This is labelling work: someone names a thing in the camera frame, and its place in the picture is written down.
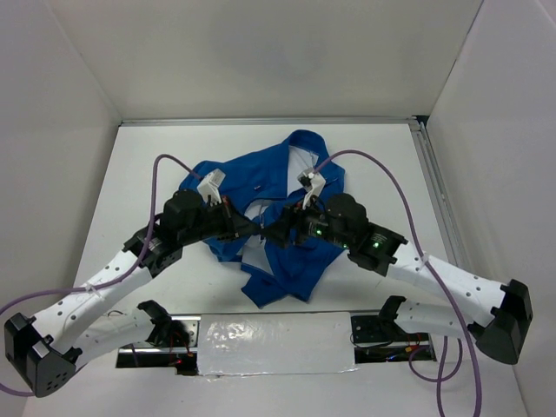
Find aluminium frame rail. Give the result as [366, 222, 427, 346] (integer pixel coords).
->
[405, 116, 473, 272]
[121, 116, 420, 127]

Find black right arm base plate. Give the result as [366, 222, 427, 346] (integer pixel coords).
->
[350, 314, 435, 364]

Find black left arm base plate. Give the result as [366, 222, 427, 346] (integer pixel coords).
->
[117, 314, 202, 361]

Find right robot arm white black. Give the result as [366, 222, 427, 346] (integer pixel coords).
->
[261, 194, 533, 365]

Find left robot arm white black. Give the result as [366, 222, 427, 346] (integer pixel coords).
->
[4, 189, 260, 398]

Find blue jacket white lining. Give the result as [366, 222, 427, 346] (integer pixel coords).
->
[194, 129, 342, 308]

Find aluminium frame rail back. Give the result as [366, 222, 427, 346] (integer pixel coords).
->
[121, 116, 420, 127]

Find white glossy taped sheet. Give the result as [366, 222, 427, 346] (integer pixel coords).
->
[197, 312, 357, 376]

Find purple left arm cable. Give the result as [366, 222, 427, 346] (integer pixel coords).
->
[0, 154, 203, 399]

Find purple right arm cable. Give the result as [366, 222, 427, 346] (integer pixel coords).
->
[312, 149, 484, 417]

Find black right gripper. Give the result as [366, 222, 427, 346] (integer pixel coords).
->
[260, 189, 353, 249]

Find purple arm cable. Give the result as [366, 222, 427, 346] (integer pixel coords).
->
[312, 149, 484, 417]
[0, 154, 203, 399]

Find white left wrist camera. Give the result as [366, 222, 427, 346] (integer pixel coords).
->
[196, 169, 226, 205]

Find aluminium frame rail right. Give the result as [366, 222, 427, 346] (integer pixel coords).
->
[405, 116, 473, 272]

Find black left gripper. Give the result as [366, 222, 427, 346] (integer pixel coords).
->
[179, 195, 260, 247]

